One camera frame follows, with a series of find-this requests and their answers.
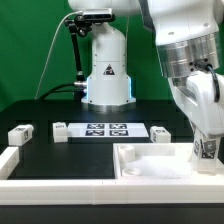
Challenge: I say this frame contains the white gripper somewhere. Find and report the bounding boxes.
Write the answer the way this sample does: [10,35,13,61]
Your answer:
[168,72,224,138]

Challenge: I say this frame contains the white square tabletop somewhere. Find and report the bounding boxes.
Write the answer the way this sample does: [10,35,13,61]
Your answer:
[113,143,224,182]

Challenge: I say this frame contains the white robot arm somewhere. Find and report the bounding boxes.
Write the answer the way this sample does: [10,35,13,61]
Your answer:
[68,0,224,138]

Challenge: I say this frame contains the white U-shaped fence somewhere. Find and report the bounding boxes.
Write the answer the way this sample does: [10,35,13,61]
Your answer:
[0,147,224,205]

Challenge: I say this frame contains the white marker sheet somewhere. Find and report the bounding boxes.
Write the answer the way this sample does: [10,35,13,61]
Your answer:
[68,123,149,138]

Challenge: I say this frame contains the grey camera on mount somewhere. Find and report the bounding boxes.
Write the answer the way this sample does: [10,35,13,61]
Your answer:
[82,8,112,21]

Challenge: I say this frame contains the black base cables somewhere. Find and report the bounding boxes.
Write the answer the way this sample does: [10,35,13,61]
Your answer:
[35,83,84,101]

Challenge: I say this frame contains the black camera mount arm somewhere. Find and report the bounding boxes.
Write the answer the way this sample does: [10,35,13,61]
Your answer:
[64,18,91,88]

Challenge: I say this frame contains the white camera cable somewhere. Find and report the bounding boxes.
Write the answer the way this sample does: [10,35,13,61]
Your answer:
[34,10,84,100]

